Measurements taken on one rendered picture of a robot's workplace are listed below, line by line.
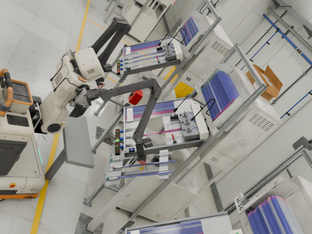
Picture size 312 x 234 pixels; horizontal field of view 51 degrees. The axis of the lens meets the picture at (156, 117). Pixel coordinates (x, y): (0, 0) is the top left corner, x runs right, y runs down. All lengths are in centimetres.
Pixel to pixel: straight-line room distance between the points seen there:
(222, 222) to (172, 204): 119
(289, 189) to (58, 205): 198
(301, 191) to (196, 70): 236
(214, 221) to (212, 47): 233
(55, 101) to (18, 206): 98
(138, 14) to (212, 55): 339
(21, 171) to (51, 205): 48
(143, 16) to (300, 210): 577
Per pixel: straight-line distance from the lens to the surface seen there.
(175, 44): 428
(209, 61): 415
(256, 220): 213
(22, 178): 284
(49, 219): 308
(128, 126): 320
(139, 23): 732
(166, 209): 353
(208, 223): 236
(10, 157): 258
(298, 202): 223
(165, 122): 315
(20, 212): 302
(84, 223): 321
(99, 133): 414
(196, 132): 291
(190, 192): 337
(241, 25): 601
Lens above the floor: 238
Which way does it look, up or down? 27 degrees down
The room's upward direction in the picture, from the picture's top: 41 degrees clockwise
